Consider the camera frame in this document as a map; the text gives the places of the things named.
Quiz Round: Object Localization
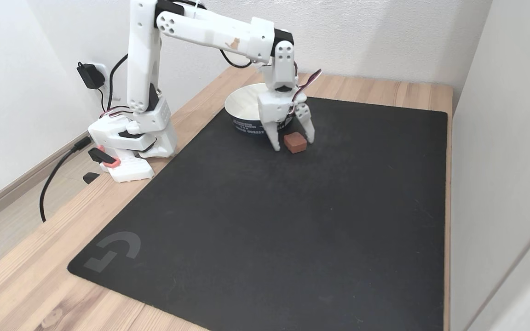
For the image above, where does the brown cube toy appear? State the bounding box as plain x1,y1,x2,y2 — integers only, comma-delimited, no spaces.
284,132,307,154

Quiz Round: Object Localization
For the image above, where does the white and navy bowl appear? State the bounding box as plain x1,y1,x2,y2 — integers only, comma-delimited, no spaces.
225,83,299,137

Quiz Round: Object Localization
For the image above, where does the black desk mat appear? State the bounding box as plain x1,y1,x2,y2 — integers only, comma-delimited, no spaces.
67,97,449,331

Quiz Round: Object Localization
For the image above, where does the black power adapter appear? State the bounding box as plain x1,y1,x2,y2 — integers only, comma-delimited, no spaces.
76,62,104,90

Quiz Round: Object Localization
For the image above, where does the grey cabinet side panel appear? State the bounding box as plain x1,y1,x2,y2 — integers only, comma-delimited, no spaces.
449,0,530,331

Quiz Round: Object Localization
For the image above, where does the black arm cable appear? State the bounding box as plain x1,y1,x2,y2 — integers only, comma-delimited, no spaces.
219,48,254,69

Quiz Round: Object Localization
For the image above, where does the black power cable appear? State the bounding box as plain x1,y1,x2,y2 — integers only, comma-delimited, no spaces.
107,54,130,114

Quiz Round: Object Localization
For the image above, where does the thick black usb cable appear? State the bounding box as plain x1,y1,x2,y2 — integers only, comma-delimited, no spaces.
40,137,93,223

